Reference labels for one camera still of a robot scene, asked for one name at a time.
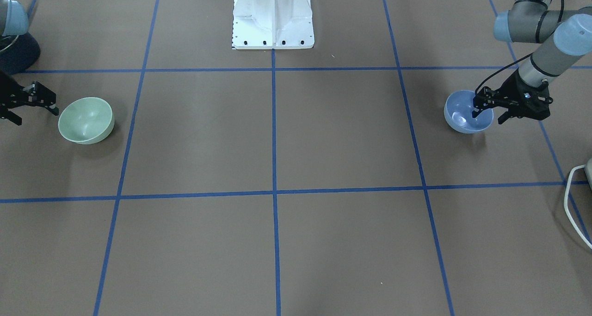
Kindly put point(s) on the white camera mast base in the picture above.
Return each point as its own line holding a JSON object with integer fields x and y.
{"x": 272, "y": 24}

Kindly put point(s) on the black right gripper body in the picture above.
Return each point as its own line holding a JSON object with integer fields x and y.
{"x": 10, "y": 96}

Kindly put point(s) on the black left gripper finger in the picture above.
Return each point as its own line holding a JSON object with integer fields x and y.
{"x": 485, "y": 98}
{"x": 507, "y": 115}

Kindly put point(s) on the dark blue saucepan with lid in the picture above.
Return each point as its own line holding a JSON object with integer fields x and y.
{"x": 18, "y": 53}

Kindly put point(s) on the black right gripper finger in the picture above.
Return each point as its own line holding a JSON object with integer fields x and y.
{"x": 7, "y": 114}
{"x": 38, "y": 95}

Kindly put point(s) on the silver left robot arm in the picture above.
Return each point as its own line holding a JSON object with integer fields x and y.
{"x": 563, "y": 38}

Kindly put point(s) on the brown paper table mat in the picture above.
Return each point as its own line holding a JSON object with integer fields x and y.
{"x": 313, "y": 182}

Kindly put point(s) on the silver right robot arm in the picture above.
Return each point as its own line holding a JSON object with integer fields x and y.
{"x": 14, "y": 22}

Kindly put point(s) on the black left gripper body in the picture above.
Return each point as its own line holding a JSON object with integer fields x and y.
{"x": 513, "y": 85}

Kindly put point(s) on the green bowl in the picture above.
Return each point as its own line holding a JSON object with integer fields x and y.
{"x": 86, "y": 121}

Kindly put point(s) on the blue bowl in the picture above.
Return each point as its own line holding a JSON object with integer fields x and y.
{"x": 458, "y": 113}

